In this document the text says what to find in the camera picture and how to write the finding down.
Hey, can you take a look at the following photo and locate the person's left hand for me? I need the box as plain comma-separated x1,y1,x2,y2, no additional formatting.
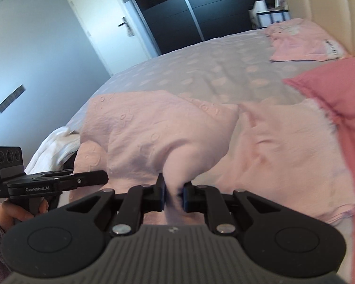
0,198,49,232

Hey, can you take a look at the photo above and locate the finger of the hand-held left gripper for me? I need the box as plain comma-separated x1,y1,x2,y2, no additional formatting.
32,170,109,192

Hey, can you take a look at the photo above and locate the light pink shirt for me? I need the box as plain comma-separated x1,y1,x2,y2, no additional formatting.
69,90,355,228

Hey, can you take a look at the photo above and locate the white door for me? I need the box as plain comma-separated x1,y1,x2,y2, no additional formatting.
63,0,162,78

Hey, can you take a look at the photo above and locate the dark pink pillow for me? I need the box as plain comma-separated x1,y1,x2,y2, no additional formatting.
282,56,355,284

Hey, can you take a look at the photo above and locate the cream padded headboard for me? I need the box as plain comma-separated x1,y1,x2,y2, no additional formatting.
279,0,355,57

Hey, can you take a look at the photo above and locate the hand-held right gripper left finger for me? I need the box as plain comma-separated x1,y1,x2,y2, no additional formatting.
66,173,167,238

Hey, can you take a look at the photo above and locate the black cloth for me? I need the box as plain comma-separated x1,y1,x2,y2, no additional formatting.
58,151,79,172

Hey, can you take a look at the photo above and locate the white side table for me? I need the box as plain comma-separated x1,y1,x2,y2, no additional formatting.
248,0,291,31

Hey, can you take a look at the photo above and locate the light pink pillow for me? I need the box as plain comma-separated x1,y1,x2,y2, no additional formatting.
264,18,349,63

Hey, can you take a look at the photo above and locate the wall vent grille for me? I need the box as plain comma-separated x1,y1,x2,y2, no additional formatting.
0,84,26,114

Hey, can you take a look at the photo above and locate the grey pink-dotted blanket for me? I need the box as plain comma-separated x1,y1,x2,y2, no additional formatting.
27,29,339,168

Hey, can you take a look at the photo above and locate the white cloth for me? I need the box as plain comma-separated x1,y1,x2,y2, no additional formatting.
26,126,84,176

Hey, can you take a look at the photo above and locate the black wardrobe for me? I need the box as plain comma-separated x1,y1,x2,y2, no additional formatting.
120,0,282,57

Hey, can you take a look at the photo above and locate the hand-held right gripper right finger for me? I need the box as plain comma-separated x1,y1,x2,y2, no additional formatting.
182,182,283,238

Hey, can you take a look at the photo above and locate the metal door handle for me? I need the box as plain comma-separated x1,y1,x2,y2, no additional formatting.
117,17,134,36

